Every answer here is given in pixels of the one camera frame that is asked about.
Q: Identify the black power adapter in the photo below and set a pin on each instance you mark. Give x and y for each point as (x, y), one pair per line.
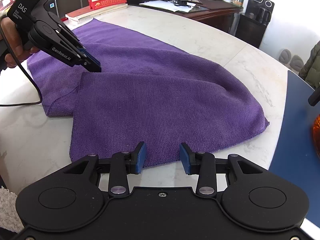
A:
(182, 1)

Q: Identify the white thick book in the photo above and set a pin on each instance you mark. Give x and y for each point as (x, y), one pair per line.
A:
(110, 10)

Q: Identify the person's left hand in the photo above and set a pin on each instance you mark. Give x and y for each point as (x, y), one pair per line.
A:
(12, 42)

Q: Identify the black kettle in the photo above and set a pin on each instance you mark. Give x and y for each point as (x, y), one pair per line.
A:
(262, 15)

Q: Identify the black water dispenser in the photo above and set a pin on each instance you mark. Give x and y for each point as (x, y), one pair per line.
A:
(252, 32)

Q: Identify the blue table mat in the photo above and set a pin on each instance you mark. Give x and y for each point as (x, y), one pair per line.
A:
(295, 142)

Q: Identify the red cover book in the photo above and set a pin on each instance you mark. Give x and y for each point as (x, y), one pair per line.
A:
(80, 13)

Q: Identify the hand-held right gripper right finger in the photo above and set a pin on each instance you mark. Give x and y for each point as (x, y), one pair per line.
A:
(186, 160)

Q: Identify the green box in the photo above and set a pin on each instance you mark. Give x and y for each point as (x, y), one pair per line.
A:
(238, 0)

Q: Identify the grey plush slipper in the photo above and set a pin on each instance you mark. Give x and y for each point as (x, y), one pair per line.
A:
(285, 57)
(297, 64)

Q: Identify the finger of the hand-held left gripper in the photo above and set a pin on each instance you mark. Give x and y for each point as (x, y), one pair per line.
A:
(82, 50)
(91, 66)

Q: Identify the black printer with blue sticker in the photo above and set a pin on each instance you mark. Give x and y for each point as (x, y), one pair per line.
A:
(67, 1)

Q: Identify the purple towel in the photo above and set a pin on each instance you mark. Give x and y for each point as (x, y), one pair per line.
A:
(150, 105)

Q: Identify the white paper sheets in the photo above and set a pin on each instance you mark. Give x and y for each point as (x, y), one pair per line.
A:
(165, 6)

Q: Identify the glass teapot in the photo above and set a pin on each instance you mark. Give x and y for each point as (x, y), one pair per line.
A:
(316, 135)

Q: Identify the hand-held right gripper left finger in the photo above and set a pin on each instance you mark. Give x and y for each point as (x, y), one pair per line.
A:
(140, 158)

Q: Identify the green padded jacket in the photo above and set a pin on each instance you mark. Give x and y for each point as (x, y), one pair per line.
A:
(312, 65)

